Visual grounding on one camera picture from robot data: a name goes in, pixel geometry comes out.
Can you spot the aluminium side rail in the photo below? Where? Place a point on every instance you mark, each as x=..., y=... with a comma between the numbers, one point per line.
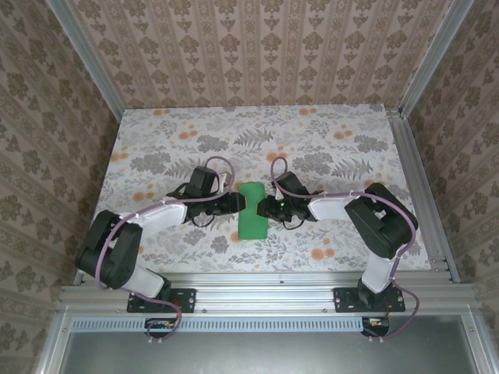
x=421, y=195

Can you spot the floral patterned table cover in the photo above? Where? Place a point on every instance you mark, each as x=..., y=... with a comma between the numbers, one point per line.
x=312, y=132

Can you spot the aluminium frame beam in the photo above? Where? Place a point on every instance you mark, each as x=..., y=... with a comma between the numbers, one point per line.
x=265, y=296

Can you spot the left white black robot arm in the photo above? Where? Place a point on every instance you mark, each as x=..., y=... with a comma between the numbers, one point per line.
x=117, y=249

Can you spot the aluminium frame post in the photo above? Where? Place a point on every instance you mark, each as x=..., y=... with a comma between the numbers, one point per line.
x=429, y=58
x=89, y=62

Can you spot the green paper sheet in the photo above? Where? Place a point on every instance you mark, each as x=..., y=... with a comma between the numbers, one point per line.
x=253, y=228

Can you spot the grey metal panel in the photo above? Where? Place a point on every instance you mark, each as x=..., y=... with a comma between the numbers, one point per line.
x=265, y=354

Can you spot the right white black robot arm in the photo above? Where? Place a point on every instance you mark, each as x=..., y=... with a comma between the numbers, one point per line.
x=386, y=226

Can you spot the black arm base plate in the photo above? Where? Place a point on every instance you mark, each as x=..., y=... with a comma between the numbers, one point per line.
x=345, y=300
x=183, y=300

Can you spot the black connector board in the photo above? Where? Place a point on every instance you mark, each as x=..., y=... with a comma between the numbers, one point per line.
x=160, y=326
x=376, y=325

